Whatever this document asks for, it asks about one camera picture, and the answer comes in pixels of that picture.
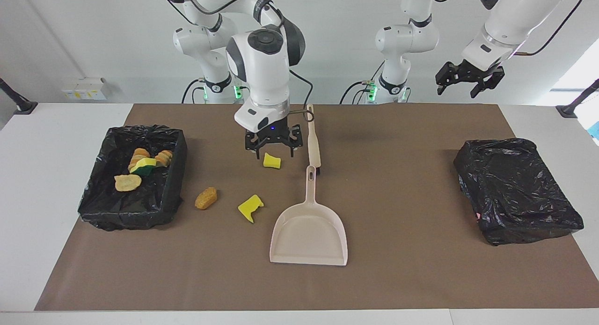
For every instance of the notched yellow sponge piece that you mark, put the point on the notched yellow sponge piece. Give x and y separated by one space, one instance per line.
250 207

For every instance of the yellow sponge with green backing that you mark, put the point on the yellow sponge with green backing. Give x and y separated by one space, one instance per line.
145 165

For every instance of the black bag covered bin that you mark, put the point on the black bag covered bin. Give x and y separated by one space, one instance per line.
514 189

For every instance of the light blue object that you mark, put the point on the light blue object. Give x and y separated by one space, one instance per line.
595 130

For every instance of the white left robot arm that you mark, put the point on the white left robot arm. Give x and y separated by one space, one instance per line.
407 37

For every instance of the open black lined trash bin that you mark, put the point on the open black lined trash bin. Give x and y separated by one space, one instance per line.
107 208

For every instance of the beige hand brush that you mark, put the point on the beige hand brush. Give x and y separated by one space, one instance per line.
314 149

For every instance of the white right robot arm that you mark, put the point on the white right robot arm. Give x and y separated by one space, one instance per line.
262 81

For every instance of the brown table mat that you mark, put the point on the brown table mat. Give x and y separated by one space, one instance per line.
299 278

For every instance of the small yellow sponge piece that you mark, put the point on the small yellow sponge piece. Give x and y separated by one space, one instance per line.
272 161

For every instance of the beige fried food piece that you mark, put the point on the beige fried food piece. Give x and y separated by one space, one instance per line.
127 182
164 158
139 154

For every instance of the white wall socket box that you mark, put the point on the white wall socket box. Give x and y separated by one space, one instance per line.
86 88

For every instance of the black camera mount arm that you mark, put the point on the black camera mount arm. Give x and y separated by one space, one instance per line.
573 108
21 105

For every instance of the brown fried nugget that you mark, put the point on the brown fried nugget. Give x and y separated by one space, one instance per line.
206 198

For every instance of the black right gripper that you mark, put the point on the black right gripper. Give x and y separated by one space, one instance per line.
273 135

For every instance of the beige plastic dustpan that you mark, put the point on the beige plastic dustpan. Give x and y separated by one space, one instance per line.
309 236

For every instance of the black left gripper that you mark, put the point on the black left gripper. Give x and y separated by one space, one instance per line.
472 71

